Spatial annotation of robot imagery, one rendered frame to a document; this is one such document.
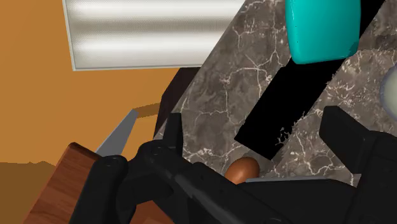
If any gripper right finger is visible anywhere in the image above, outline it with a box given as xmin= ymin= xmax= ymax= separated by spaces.
xmin=318 ymin=105 xmax=397 ymax=224

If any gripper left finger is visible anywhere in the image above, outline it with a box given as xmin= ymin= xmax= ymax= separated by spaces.
xmin=69 ymin=111 xmax=280 ymax=224

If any grey flat panel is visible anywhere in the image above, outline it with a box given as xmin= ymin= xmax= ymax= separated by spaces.
xmin=94 ymin=108 xmax=139 ymax=158

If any pale round bowl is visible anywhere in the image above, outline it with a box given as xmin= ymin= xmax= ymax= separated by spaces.
xmin=379 ymin=63 xmax=397 ymax=122

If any dark brown counter cabinet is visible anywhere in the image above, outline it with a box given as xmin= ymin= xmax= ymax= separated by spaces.
xmin=153 ymin=66 xmax=202 ymax=138

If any brown egg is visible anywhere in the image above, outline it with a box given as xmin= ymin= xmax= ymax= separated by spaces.
xmin=224 ymin=156 xmax=261 ymax=186

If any brown wooden block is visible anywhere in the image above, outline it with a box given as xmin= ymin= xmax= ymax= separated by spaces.
xmin=22 ymin=142 xmax=174 ymax=224

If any white window blind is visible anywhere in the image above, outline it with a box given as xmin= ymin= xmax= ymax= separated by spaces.
xmin=62 ymin=0 xmax=246 ymax=72

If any teal rounded box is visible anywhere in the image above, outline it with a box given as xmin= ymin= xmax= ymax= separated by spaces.
xmin=284 ymin=0 xmax=363 ymax=65

